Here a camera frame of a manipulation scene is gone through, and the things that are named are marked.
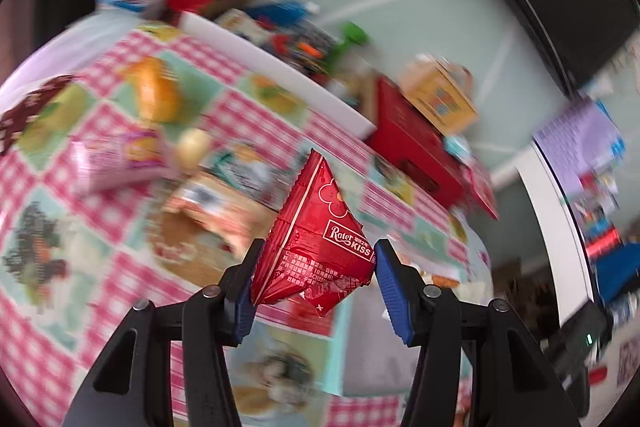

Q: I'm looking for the blue bottle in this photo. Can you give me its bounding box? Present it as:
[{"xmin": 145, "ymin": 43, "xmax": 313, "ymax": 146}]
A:
[{"xmin": 247, "ymin": 1, "xmax": 321, "ymax": 28}]

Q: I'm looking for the white board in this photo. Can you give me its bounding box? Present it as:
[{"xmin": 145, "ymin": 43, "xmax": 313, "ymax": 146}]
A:
[{"xmin": 177, "ymin": 11, "xmax": 378, "ymax": 140}]

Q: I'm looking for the white desk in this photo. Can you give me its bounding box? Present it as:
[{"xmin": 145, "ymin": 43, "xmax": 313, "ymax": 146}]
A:
[{"xmin": 515, "ymin": 142, "xmax": 640, "ymax": 427}]

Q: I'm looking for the red triangular snack packet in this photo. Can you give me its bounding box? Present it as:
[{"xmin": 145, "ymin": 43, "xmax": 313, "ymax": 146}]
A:
[{"xmin": 250, "ymin": 148, "xmax": 377, "ymax": 319}]

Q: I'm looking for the pink snack packet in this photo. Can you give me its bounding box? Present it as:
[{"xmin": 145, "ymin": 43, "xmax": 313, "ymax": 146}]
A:
[{"xmin": 70, "ymin": 129, "xmax": 173, "ymax": 195}]

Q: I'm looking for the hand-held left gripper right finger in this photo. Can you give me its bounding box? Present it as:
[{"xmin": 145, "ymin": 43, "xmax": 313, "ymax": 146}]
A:
[{"xmin": 372, "ymin": 238, "xmax": 583, "ymax": 427}]

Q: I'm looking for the wet wipes pack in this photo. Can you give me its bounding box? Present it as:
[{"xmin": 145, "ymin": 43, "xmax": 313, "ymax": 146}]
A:
[{"xmin": 442, "ymin": 134, "xmax": 473, "ymax": 162}]

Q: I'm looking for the green dumbbell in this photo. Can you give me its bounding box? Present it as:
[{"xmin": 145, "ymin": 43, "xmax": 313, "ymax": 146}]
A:
[{"xmin": 332, "ymin": 22, "xmax": 371, "ymax": 62}]

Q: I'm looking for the peach cake packet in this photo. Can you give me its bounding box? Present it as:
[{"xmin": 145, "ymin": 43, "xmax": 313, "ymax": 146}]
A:
[{"xmin": 150, "ymin": 174, "xmax": 278, "ymax": 273}]

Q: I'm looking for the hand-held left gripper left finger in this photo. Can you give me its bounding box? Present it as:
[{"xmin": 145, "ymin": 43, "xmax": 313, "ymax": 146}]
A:
[{"xmin": 62, "ymin": 238, "xmax": 266, "ymax": 427}]

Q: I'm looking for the orange snack packet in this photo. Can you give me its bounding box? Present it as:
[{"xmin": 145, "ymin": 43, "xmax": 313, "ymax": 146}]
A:
[{"xmin": 122, "ymin": 57, "xmax": 183, "ymax": 125}]

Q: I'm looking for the colourful toy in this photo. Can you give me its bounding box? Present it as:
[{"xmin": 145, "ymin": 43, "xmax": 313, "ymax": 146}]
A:
[{"xmin": 270, "ymin": 27, "xmax": 341, "ymax": 78}]

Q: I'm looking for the green-edged cookie packet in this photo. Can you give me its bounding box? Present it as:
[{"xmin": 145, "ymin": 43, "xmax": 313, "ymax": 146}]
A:
[{"xmin": 207, "ymin": 144, "xmax": 281, "ymax": 210}]

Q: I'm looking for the red gift box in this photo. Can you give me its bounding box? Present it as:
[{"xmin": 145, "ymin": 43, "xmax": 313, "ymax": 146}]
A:
[{"xmin": 367, "ymin": 77, "xmax": 468, "ymax": 208}]

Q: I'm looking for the round pastry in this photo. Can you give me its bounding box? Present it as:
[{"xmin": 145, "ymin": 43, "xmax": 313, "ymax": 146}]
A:
[{"xmin": 175, "ymin": 127, "xmax": 213, "ymax": 170}]

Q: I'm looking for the purple packet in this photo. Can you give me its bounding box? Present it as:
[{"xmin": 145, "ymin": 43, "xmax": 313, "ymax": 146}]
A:
[{"xmin": 532, "ymin": 99, "xmax": 626, "ymax": 188}]

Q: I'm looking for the pale printed box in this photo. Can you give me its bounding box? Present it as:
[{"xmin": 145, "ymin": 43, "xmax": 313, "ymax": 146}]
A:
[{"xmin": 215, "ymin": 9, "xmax": 273, "ymax": 45}]

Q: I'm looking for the yellow carry box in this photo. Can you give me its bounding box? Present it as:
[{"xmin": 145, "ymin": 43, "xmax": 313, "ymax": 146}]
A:
[{"xmin": 400, "ymin": 54, "xmax": 478, "ymax": 132}]

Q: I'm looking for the red patterned box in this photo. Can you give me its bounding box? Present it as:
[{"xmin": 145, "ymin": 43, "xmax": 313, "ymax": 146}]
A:
[{"xmin": 460, "ymin": 157, "xmax": 501, "ymax": 220}]

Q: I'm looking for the blue box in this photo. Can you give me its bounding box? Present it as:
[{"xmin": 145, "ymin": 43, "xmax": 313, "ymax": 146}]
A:
[{"xmin": 592, "ymin": 242, "xmax": 640, "ymax": 303}]

